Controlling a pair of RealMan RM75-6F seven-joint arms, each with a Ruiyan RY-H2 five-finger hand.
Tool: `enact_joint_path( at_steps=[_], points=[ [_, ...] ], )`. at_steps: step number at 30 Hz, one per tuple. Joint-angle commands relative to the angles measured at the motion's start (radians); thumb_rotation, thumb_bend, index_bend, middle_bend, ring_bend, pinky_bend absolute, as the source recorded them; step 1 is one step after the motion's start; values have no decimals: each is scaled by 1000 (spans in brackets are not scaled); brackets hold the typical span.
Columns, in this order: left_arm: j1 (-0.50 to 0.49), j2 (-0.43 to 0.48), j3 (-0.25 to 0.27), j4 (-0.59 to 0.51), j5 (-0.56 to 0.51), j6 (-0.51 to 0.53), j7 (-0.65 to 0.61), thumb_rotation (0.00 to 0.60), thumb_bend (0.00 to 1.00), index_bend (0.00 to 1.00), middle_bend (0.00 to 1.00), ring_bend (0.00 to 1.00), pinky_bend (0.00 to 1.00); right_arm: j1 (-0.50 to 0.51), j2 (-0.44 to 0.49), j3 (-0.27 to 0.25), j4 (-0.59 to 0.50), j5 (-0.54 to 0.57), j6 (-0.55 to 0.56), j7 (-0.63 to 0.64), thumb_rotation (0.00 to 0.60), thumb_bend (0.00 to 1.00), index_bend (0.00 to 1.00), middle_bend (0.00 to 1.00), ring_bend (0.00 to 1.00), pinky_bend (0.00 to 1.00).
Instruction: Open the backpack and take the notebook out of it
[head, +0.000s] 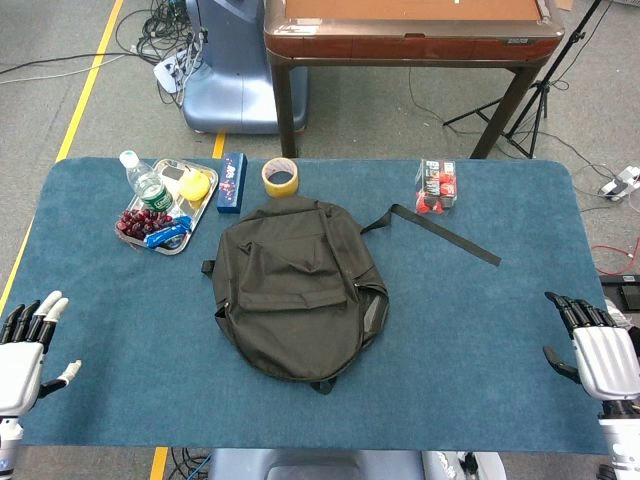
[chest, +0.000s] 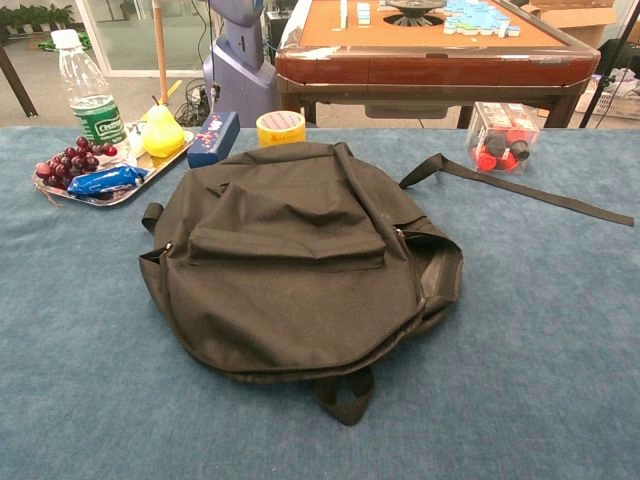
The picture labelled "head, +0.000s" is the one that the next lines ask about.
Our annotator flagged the yellow toy pear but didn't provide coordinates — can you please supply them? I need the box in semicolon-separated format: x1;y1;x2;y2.
178;166;213;203

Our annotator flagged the metal tray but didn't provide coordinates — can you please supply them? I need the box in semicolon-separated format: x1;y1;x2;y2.
114;158;220;257

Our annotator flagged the yellow tape roll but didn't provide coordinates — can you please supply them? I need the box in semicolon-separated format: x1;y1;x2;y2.
261;157;300;199

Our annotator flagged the blue snack packet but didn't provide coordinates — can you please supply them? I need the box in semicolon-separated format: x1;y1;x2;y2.
143;215;193;250

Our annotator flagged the black cable bundle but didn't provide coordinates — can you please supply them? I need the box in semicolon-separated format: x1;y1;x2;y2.
114;0;204;66

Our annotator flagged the black backpack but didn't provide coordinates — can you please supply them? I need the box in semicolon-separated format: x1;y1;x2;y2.
201;195;503;396

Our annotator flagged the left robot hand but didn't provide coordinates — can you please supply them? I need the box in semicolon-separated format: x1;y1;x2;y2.
0;289;83;417

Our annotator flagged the blue rectangular box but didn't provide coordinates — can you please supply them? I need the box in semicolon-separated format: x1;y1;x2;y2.
216;152;249;216

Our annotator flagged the brown mahjong table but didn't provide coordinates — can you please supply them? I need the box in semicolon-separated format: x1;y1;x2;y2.
263;0;566;160

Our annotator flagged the clear plastic water bottle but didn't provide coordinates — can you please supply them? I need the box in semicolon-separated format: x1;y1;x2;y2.
118;149;176;214

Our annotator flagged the black floor box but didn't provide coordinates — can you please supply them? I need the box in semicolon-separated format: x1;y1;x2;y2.
598;273;640;301

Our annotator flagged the white power strip with plugs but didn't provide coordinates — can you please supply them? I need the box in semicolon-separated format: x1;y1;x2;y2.
152;54;194;95

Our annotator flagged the red cable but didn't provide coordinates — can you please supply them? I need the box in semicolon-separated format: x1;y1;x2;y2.
592;243;640;277

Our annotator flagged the blue table cloth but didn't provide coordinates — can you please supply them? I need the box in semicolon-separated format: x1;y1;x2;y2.
0;157;626;449

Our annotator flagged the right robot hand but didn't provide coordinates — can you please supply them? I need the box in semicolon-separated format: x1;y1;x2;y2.
542;291;640;402

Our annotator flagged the long black floor cable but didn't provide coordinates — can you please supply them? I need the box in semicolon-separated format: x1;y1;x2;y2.
0;51;151;77

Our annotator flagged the grey robot torso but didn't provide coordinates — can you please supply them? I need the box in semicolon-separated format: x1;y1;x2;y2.
207;448;509;480

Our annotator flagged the black tripod stand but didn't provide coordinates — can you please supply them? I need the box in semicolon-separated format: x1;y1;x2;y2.
442;0;606;160

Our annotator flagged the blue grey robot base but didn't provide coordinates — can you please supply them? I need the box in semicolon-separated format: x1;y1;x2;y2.
182;0;309;135

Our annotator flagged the red grape bunch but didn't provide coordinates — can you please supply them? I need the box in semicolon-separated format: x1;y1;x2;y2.
117;208;174;239

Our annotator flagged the clear box of red items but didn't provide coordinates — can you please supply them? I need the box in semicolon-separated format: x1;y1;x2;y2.
414;158;459;217

